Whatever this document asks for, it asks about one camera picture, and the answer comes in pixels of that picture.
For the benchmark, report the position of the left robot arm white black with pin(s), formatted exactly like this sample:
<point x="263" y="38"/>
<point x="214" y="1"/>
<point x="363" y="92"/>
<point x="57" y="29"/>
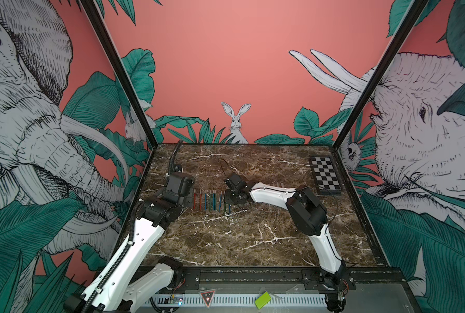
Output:
<point x="115" y="290"/>

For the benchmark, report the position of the triangular warning sticker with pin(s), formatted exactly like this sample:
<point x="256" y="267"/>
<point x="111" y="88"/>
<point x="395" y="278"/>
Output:
<point x="207" y="296"/>

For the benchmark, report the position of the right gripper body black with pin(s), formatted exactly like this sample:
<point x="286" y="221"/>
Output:
<point x="233" y="197"/>

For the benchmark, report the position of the black front mounting rail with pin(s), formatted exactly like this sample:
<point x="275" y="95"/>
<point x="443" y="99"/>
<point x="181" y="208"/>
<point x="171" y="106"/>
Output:
<point x="199" y="278"/>

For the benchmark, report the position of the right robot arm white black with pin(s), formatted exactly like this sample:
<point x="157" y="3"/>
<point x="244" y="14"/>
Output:
<point x="308" y="214"/>

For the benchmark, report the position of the green sticky note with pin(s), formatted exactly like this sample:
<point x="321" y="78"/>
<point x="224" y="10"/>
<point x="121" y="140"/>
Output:
<point x="262" y="300"/>

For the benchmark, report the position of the white slotted cable duct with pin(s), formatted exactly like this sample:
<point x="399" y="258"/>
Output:
<point x="237" y="300"/>

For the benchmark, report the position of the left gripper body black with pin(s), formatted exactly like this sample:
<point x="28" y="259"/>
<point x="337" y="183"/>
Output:
<point x="189" y="199"/>

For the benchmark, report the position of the black white checkerboard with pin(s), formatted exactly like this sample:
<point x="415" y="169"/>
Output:
<point x="325" y="175"/>

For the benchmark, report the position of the right black frame post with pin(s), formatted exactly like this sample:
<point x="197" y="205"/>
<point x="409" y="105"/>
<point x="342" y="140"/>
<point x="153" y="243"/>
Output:
<point x="408" y="21"/>

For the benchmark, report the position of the small circuit board green led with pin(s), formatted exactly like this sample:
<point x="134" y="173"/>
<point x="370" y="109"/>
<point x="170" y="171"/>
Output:
<point x="174" y="301"/>

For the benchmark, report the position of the black frame post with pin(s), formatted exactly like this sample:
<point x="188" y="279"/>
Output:
<point x="92" y="11"/>
<point x="408" y="21"/>

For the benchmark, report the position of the left black frame post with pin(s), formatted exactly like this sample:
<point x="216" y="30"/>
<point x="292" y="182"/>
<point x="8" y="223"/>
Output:
<point x="92" y="11"/>

